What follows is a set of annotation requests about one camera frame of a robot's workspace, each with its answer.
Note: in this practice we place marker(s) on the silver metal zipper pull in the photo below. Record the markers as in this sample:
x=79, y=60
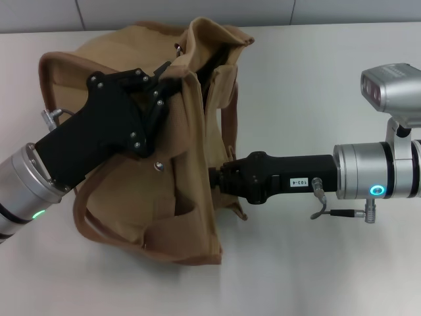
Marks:
x=178, y=50

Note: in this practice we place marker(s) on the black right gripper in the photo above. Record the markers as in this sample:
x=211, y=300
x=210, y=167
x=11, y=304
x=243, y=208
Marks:
x=283, y=174

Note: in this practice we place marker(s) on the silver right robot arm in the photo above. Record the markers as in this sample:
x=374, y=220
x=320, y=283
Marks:
x=375, y=171

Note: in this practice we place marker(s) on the khaki canvas food bag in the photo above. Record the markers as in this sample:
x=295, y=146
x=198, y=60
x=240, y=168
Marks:
x=184, y=138

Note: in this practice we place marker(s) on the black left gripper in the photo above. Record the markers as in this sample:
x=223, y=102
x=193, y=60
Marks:
x=95, y=131

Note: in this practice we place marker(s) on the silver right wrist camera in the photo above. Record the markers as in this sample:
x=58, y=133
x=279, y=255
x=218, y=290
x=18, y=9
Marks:
x=391, y=89

